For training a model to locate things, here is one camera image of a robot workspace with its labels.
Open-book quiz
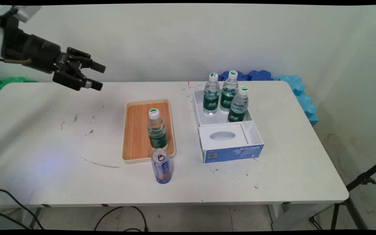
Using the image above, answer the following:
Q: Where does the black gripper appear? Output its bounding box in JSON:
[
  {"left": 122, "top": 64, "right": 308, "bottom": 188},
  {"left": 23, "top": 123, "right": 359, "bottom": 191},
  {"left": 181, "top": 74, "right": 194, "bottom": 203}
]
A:
[{"left": 1, "top": 16, "right": 106, "bottom": 91}]

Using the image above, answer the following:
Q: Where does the green label water bottle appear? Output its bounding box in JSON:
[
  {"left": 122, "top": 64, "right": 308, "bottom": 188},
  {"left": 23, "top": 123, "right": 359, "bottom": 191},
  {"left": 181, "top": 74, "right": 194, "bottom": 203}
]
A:
[
  {"left": 147, "top": 108, "right": 168, "bottom": 151},
  {"left": 227, "top": 86, "right": 249, "bottom": 123},
  {"left": 203, "top": 72, "right": 220, "bottom": 116},
  {"left": 220, "top": 70, "right": 239, "bottom": 113}
]

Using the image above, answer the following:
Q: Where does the green foam mat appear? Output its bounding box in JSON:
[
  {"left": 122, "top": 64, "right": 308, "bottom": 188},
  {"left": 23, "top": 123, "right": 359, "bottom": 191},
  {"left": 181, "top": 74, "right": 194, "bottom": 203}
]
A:
[{"left": 0, "top": 76, "right": 37, "bottom": 99}]

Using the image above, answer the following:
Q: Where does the wooden tray with cream rim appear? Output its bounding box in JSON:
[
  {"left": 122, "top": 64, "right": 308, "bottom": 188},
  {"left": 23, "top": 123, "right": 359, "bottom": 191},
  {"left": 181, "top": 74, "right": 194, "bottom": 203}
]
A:
[{"left": 122, "top": 99, "right": 177, "bottom": 164}]

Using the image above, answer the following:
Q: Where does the blue drink can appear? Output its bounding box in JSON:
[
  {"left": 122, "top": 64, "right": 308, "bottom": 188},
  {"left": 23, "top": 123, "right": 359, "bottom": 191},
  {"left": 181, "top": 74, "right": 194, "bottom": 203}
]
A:
[{"left": 151, "top": 148, "right": 173, "bottom": 184}]

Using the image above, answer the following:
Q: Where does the grey metal table leg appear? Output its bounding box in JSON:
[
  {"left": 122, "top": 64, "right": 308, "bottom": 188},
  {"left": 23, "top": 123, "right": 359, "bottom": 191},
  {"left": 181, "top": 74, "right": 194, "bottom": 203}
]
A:
[{"left": 29, "top": 204, "right": 52, "bottom": 229}]

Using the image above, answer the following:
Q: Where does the white box with blue side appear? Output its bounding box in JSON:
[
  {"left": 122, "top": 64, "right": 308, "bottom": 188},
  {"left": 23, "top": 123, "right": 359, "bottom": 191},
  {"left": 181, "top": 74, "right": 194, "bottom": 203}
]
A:
[{"left": 192, "top": 88, "right": 265, "bottom": 164}]

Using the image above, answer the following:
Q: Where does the light blue foam mat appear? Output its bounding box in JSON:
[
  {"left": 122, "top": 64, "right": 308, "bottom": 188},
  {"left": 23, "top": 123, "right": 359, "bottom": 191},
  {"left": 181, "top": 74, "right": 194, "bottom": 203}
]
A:
[{"left": 274, "top": 75, "right": 319, "bottom": 127}]

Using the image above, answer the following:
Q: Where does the black tripod stand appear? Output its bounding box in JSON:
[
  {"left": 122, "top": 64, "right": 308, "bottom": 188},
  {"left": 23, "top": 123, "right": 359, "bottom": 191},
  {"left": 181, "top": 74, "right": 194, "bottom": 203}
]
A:
[{"left": 308, "top": 157, "right": 376, "bottom": 230}]

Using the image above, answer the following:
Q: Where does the grey cable at gripper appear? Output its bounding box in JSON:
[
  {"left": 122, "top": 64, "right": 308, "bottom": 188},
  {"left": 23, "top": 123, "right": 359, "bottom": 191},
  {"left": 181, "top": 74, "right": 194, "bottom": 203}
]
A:
[{"left": 0, "top": 54, "right": 32, "bottom": 64}]

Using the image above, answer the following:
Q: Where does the black looped floor cable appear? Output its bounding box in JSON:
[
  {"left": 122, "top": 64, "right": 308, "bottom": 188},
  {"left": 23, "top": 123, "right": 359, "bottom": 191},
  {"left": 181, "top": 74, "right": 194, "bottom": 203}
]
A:
[{"left": 94, "top": 206, "right": 149, "bottom": 232}]

